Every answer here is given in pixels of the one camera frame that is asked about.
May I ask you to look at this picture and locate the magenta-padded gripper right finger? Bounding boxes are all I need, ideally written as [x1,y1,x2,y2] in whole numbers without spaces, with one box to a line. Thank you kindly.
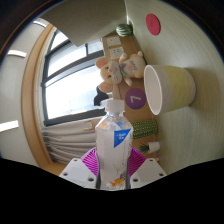
[127,147,167,190]

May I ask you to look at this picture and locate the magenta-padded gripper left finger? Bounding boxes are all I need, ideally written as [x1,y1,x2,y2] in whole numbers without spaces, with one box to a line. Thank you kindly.
[59,147,101,190]

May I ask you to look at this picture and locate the clear plastic water bottle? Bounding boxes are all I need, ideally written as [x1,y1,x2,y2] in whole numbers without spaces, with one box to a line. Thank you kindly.
[94,98,134,191]

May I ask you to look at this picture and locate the small plant in white pot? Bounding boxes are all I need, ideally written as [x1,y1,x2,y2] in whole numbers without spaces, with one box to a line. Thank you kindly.
[139,141,161,154]

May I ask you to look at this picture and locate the grey-white curtain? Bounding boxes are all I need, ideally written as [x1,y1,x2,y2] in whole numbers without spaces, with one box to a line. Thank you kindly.
[41,114,101,164]

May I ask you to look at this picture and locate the tall green cactus ornament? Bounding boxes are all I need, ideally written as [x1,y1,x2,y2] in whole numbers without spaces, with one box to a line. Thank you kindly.
[130,119,159,140]

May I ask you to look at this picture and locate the round purple number sign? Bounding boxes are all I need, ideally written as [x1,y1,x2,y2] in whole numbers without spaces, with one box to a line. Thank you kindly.
[124,87,148,110]

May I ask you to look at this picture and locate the black horse figurine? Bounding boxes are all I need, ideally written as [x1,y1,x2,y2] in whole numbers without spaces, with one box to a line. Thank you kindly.
[93,84,109,107]

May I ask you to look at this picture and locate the dark-framed window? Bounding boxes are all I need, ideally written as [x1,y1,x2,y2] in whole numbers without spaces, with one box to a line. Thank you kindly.
[40,29,111,127]

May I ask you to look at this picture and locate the group of ceiling lights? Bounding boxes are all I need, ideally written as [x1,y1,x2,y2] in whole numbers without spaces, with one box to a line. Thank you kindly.
[0,19,48,134]

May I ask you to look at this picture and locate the pale yellow paper cup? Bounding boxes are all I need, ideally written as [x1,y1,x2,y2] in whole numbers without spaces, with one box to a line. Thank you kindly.
[143,64,197,116]

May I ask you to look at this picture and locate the beige mouse plush toy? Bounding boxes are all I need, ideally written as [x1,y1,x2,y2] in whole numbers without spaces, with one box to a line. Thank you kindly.
[95,50,148,94]

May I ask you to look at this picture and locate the wooden desk ledge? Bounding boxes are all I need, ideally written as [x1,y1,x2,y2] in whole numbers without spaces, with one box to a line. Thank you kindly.
[101,31,159,161]

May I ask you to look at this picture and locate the small round green cactus ornament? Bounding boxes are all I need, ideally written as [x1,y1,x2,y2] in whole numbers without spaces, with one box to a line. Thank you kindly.
[115,23,134,38]

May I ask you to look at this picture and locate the flat round red coaster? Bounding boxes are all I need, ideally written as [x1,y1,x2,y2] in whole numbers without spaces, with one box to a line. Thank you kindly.
[145,13,162,36]

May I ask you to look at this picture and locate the grey-green desk partition panel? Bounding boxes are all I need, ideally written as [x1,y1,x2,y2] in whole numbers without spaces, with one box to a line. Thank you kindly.
[39,0,128,48]

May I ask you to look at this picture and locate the white wall outlet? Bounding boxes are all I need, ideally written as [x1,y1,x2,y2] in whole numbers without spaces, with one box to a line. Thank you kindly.
[109,46,125,60]
[106,35,122,47]

